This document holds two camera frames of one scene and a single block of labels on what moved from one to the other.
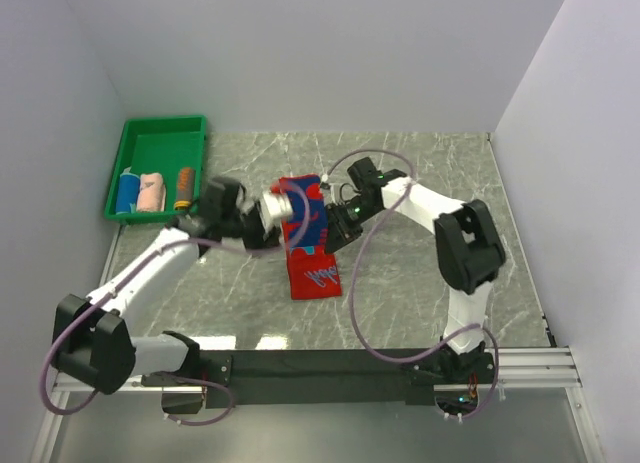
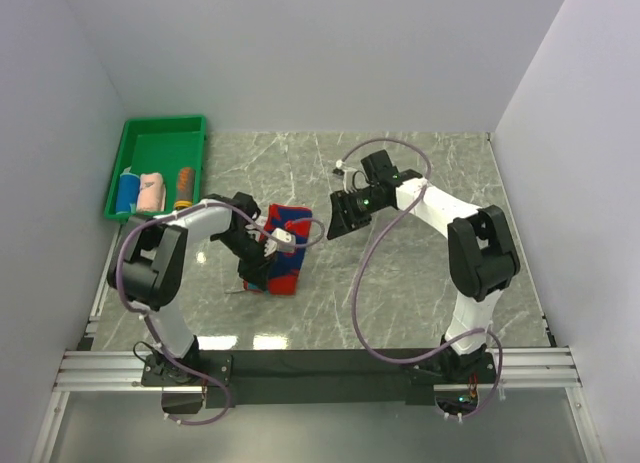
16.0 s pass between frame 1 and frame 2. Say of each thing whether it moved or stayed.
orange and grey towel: stayed
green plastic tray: stayed
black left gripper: moved
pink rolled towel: stayed
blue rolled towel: stayed
